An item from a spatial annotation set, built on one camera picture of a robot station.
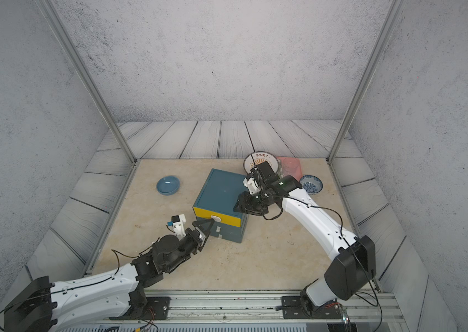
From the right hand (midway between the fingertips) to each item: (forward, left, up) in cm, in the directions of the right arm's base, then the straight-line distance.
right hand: (239, 210), depth 75 cm
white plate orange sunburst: (+45, -7, -19) cm, 50 cm away
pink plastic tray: (+38, -26, -17) cm, 49 cm away
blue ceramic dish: (+26, +38, -19) cm, 50 cm away
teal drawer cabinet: (+4, +8, +1) cm, 9 cm away
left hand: (-6, +8, -2) cm, 10 cm away
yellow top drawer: (-2, +8, -1) cm, 8 cm away
